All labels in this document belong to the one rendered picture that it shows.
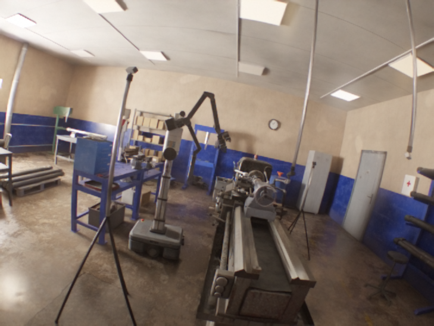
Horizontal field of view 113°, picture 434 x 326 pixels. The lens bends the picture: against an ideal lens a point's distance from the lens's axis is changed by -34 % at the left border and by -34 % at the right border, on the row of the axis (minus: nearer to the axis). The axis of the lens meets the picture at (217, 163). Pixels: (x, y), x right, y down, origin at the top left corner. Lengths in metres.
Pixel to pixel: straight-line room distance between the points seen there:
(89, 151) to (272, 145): 5.31
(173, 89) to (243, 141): 2.75
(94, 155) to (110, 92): 5.59
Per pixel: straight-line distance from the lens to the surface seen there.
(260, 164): 3.40
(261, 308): 1.49
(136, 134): 6.96
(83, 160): 2.80
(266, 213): 2.26
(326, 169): 6.75
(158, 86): 7.34
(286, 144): 6.84
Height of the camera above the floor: 1.52
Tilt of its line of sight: 6 degrees down
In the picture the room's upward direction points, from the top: 12 degrees clockwise
